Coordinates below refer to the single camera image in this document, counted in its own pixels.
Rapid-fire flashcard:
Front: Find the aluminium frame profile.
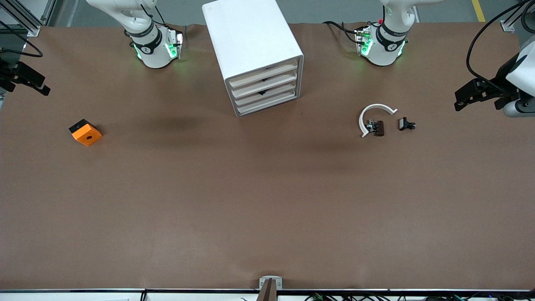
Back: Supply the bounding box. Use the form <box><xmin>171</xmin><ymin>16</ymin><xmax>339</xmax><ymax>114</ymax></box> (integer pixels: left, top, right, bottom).
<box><xmin>0</xmin><ymin>0</ymin><xmax>42</xmax><ymax>37</ymax></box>

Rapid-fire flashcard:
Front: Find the grey metal mount bracket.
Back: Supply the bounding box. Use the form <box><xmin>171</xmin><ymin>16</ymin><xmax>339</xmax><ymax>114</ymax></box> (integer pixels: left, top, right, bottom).
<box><xmin>259</xmin><ymin>275</ymin><xmax>283</xmax><ymax>291</ymax></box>

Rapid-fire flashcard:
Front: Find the beige cabinet drawer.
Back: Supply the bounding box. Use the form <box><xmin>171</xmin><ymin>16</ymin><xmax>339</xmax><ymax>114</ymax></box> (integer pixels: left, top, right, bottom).
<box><xmin>229</xmin><ymin>59</ymin><xmax>298</xmax><ymax>88</ymax></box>
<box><xmin>232</xmin><ymin>71</ymin><xmax>298</xmax><ymax>99</ymax></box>
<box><xmin>234</xmin><ymin>82</ymin><xmax>299</xmax><ymax>107</ymax></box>
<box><xmin>237</xmin><ymin>91</ymin><xmax>300</xmax><ymax>116</ymax></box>

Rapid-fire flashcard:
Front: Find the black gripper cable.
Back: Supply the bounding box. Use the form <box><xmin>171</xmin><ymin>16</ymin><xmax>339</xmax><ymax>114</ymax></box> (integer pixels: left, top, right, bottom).
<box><xmin>466</xmin><ymin>0</ymin><xmax>535</xmax><ymax>92</ymax></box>
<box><xmin>0</xmin><ymin>45</ymin><xmax>43</xmax><ymax>58</ymax></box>

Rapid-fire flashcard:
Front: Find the tangled cables bundle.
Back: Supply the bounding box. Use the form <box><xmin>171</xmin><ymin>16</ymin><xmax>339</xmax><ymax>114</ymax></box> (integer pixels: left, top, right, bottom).
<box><xmin>303</xmin><ymin>293</ymin><xmax>535</xmax><ymax>301</ymax></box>

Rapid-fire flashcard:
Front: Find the white drawer cabinet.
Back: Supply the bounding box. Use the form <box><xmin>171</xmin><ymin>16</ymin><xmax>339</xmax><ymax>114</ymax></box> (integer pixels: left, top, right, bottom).
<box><xmin>202</xmin><ymin>0</ymin><xmax>304</xmax><ymax>117</ymax></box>

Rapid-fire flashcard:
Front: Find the white curved pipe clamp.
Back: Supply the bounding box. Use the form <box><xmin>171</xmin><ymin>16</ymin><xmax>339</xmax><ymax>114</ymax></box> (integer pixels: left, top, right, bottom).
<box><xmin>358</xmin><ymin>103</ymin><xmax>398</xmax><ymax>138</ymax></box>

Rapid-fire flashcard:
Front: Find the white table edge rail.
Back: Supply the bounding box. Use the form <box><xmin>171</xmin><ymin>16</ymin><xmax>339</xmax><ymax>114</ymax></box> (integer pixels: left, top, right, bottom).
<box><xmin>0</xmin><ymin>288</ymin><xmax>535</xmax><ymax>301</ymax></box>

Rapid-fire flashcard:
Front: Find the orange box with black base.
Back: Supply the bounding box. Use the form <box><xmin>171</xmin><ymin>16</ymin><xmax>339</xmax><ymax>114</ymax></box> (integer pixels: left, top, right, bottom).
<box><xmin>69</xmin><ymin>119</ymin><xmax>103</xmax><ymax>147</ymax></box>

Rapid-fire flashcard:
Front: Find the black arm base cable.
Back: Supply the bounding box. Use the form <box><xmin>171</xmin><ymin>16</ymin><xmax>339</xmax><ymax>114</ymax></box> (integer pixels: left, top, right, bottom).
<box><xmin>323</xmin><ymin>20</ymin><xmax>361</xmax><ymax>45</ymax></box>

